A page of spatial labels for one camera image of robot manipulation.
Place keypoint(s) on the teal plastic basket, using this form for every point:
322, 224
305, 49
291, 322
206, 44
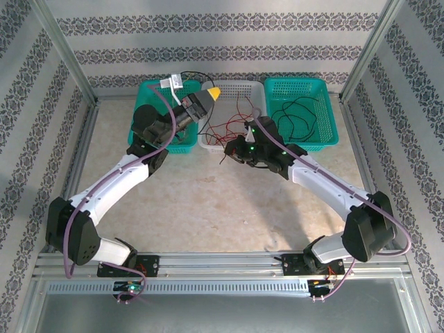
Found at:
326, 114
180, 150

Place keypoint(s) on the white plastic basket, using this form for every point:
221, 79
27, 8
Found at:
229, 88

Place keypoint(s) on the aluminium frame post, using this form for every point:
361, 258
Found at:
68, 52
372, 52

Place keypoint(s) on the grey sheet metal panel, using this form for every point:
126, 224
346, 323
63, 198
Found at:
222, 315

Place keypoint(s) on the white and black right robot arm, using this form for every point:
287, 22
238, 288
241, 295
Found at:
326, 184

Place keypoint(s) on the small circuit board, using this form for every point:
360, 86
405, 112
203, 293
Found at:
320, 284
130, 287

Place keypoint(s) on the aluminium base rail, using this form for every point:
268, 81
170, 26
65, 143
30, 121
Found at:
222, 263

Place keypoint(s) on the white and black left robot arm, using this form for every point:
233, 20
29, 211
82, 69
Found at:
114, 185

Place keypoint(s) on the aluminium side rail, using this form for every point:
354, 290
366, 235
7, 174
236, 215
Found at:
85, 138
359, 138

